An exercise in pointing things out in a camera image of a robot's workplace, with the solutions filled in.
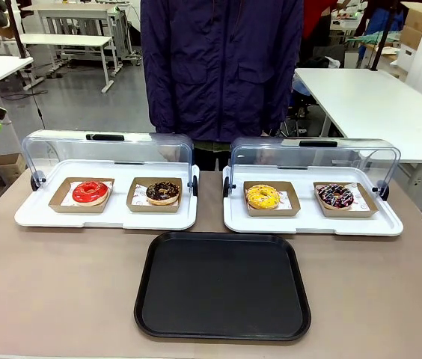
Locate person in navy jacket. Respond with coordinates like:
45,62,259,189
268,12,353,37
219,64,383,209
139,0,305,173

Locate black plastic serving tray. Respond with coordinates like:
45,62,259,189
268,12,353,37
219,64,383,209
133,230,312,342

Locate red glazed donut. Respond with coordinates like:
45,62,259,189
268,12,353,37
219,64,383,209
72,180,110,208

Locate chocolate donut with nut sprinkles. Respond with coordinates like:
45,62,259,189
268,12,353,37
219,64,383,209
145,181,181,206

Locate flat cardboard box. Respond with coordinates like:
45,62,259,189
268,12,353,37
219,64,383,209
0,153,27,188

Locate stacked cardboard boxes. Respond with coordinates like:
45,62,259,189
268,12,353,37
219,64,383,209
398,1,422,72

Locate dark donut with coloured sprinkles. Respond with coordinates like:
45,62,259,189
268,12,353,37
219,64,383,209
317,182,355,210

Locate person in red top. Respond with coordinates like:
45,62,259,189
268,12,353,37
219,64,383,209
300,0,349,52

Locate black stand pole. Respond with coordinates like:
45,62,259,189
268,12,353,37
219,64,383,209
5,0,29,61
370,0,397,72

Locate yellow glazed donut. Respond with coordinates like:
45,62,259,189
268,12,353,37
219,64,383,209
246,184,281,210

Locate white display case base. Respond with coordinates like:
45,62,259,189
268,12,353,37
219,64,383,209
222,164,405,237
14,159,200,231

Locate white printed paper liner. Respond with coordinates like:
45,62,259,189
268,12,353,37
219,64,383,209
131,182,180,207
62,179,114,207
317,182,370,211
246,188,293,211

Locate black floor cable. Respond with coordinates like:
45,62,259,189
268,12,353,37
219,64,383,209
0,63,47,130

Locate white desk with frame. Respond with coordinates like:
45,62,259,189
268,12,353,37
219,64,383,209
20,2,134,70

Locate brown cardboard donut tray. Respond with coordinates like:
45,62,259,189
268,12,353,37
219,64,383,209
126,177,183,214
48,177,116,214
313,181,379,219
243,180,302,218

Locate large white table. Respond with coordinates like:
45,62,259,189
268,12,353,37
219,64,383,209
292,67,422,188

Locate person's left hand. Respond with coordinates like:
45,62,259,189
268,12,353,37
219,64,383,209
258,146,278,162

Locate person's right hand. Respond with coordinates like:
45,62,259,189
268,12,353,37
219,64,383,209
159,144,177,162

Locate clear display case lid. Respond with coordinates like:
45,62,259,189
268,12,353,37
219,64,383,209
222,136,402,201
21,129,199,197

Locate white table with metal legs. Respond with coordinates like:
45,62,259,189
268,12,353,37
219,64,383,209
19,32,115,94

